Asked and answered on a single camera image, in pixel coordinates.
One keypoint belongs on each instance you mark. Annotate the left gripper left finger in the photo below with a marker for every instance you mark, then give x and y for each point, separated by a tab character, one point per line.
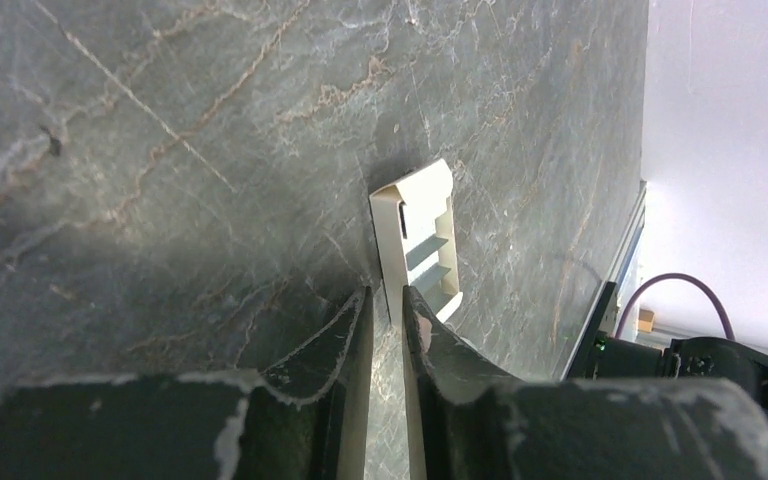
305	417

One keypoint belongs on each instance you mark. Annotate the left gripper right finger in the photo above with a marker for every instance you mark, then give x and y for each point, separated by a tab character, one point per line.
470	419

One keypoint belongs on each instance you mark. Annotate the white staple box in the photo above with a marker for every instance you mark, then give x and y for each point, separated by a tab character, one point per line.
413	219

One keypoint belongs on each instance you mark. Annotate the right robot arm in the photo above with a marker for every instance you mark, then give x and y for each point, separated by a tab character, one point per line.
601	353

